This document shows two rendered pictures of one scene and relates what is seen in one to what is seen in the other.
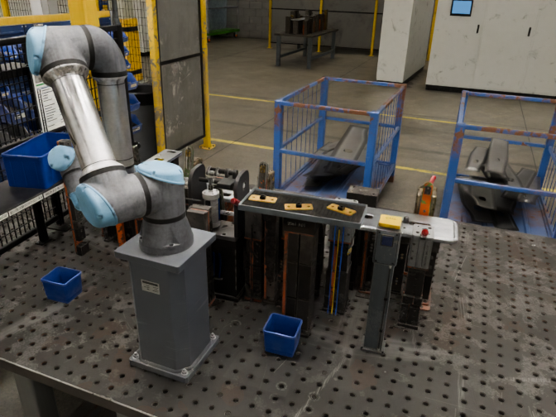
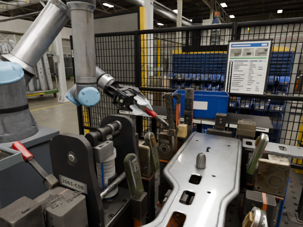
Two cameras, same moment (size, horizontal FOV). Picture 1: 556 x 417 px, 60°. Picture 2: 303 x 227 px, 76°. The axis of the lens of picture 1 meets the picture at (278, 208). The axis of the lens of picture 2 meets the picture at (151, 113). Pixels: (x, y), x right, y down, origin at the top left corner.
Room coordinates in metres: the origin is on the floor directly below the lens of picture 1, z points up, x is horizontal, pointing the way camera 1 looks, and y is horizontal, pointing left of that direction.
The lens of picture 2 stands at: (1.74, -0.22, 1.33)
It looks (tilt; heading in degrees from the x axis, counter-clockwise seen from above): 15 degrees down; 99
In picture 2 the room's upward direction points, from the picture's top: straight up
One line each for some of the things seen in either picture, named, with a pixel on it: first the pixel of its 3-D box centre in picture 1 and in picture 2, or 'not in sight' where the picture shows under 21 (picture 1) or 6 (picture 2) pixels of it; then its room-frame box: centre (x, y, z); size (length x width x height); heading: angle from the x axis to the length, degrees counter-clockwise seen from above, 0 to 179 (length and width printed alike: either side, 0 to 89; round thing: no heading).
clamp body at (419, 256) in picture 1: (415, 277); not in sight; (1.38, -0.47, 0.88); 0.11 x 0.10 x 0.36; 163
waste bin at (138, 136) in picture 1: (146, 122); not in sight; (5.06, 1.44, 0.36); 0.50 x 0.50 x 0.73
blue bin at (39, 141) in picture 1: (45, 158); (199, 103); (1.85, 0.95, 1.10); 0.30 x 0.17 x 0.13; 173
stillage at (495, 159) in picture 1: (502, 170); not in sight; (3.56, -1.74, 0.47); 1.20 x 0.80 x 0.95; 160
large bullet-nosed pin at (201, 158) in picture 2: not in sight; (200, 161); (1.81, 0.37, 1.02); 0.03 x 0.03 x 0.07
